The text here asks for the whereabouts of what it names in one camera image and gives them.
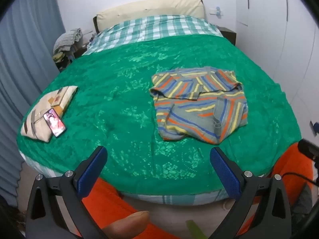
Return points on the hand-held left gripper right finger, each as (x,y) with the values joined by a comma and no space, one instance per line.
(224,172)

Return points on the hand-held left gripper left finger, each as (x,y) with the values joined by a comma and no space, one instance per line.
(92,172)

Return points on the striped knitted sweater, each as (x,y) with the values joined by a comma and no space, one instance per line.
(199,109)

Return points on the pile of checked clothes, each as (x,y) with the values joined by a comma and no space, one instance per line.
(67,39)

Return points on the person's left hand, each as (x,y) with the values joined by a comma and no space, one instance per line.
(124,225)

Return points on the orange knitted garment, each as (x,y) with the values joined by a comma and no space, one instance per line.
(107,204)

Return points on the smartphone with lit screen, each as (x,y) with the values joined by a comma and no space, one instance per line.
(54,123)

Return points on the light green object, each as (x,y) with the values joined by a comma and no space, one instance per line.
(195,229)

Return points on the beige patterned cushion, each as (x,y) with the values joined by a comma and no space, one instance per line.
(37,120)

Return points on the green patterned blanket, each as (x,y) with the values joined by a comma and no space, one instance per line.
(112,92)

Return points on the dark cluttered nightstand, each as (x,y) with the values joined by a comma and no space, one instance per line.
(63,62)

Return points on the olive yellow cloth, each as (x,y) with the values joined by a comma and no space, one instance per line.
(58,57)

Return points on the blue-grey curtain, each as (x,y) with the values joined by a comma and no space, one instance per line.
(25,54)

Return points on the white wardrobe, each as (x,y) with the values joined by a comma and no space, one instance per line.
(274,17)

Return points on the dark wooden nightstand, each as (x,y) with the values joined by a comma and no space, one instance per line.
(229,33)

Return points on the green checked bed sheet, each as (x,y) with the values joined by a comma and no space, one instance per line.
(154,28)

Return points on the cream padded headboard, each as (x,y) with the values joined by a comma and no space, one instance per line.
(149,7)

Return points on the white wall socket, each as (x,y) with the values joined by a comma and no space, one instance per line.
(216,11)

